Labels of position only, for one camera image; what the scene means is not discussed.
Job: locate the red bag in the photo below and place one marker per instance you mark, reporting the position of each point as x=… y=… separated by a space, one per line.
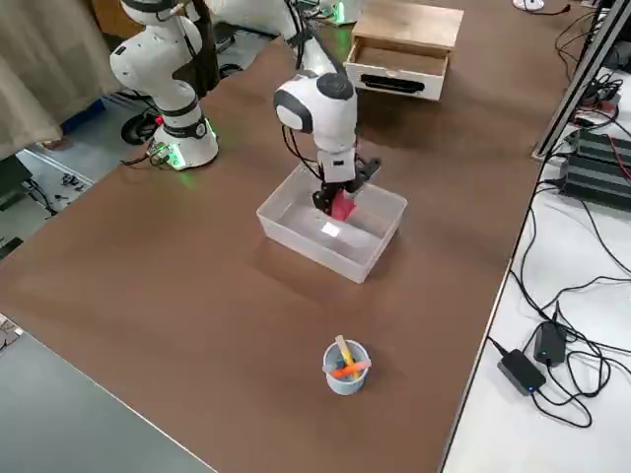
x=342 y=209

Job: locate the black power adapter brick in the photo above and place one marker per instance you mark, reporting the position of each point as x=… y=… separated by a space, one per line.
x=520 y=372
x=549 y=342

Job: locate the yellow stick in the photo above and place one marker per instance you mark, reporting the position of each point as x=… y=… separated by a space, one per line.
x=343 y=350

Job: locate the black hanging cloth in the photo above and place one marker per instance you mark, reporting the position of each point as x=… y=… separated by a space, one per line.
x=202 y=59

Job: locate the small grey control box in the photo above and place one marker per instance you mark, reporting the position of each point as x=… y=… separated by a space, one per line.
x=159 y=154

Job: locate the light wooden drawer cabinet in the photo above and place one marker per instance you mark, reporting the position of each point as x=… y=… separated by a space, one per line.
x=409 y=24

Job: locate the beige curtain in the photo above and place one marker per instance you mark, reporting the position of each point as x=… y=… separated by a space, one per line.
x=49 y=74

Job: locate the translucent pen cup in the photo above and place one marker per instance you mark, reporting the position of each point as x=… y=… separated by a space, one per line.
x=345 y=386

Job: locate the grey side table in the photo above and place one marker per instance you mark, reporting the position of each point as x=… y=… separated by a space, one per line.
x=59 y=419

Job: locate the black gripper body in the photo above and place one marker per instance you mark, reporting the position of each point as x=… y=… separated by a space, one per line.
x=365 y=167

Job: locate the orange stick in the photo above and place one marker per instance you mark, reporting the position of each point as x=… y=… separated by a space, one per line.
x=345 y=373

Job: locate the blue plastic bin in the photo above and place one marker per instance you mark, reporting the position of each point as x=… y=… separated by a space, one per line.
x=84 y=115

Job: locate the clear plastic box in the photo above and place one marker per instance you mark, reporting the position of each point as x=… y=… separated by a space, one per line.
x=296 y=236

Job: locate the aluminium frame post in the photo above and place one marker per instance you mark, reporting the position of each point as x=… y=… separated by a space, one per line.
x=577 y=84

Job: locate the black finned power supply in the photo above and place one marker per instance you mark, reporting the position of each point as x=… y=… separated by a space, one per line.
x=601 y=148
x=591 y=189

